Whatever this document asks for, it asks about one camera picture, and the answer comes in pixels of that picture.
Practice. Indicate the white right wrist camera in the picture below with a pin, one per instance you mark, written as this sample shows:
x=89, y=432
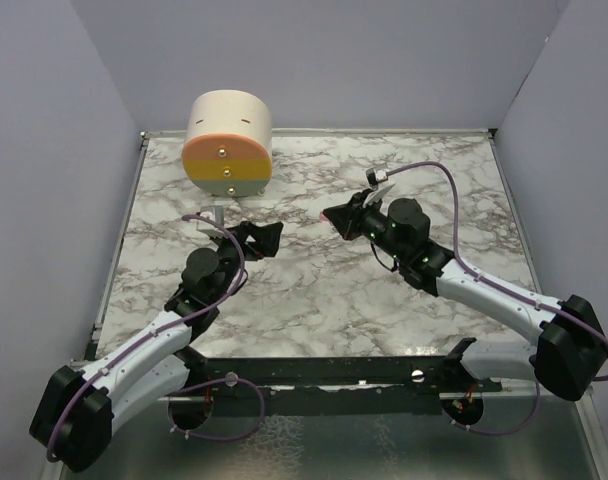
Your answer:
x=379, y=186

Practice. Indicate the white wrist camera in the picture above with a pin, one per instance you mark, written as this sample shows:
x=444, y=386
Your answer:
x=379, y=186
x=212, y=220

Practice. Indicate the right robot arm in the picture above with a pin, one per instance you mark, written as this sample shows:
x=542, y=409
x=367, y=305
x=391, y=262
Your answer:
x=562, y=344

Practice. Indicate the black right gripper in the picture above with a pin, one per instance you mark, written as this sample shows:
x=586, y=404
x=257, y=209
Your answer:
x=346, y=217

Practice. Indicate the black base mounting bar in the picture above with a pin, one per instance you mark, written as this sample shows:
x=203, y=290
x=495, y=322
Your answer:
x=425, y=374

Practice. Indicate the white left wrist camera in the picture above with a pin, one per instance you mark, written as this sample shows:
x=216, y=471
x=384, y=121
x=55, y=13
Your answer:
x=212, y=220

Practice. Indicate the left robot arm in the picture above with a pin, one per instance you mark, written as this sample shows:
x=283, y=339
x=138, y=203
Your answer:
x=80, y=410

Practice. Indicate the round cream drawer cabinet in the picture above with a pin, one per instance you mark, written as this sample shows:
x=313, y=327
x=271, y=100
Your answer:
x=227, y=150

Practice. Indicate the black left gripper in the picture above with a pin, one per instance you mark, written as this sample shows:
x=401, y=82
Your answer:
x=267, y=234

